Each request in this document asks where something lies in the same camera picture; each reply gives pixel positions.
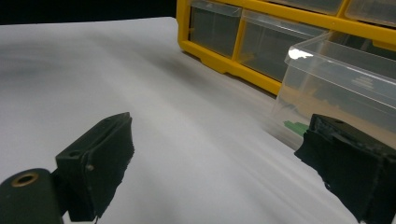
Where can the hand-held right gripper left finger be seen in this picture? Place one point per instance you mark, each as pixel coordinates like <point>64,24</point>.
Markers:
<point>96,161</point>

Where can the yellow and black organizer cabinet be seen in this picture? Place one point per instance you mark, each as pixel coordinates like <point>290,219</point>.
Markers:
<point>218,63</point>

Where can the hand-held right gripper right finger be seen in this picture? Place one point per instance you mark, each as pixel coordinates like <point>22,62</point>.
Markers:
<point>358,168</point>

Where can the clear plastic drawer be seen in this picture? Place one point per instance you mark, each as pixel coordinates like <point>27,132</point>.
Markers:
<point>342,77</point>

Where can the set of clear cabinet drawers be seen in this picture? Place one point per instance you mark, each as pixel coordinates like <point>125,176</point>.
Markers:
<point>214,31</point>

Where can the small green block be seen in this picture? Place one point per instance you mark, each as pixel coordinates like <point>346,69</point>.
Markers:
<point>295,127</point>

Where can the white table cover sheet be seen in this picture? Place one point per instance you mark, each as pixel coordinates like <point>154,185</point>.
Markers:
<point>186,149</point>

